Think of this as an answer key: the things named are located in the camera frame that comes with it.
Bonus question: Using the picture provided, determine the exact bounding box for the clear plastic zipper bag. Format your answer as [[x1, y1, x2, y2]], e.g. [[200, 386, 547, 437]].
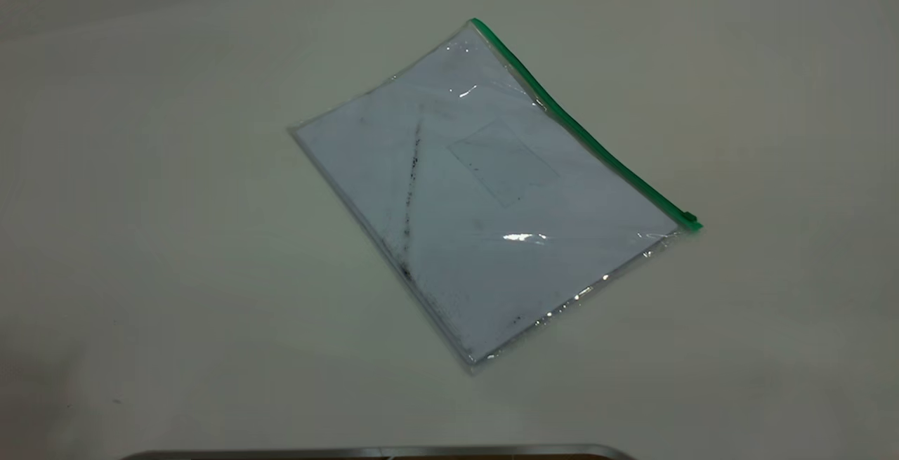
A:
[[288, 18, 703, 375]]

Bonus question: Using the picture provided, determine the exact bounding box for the white paper sheet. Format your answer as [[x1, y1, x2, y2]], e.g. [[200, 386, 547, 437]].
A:
[[295, 28, 679, 364]]

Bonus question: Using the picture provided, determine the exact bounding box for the grey metal frame edge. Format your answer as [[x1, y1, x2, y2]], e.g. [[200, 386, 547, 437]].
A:
[[119, 444, 636, 460]]

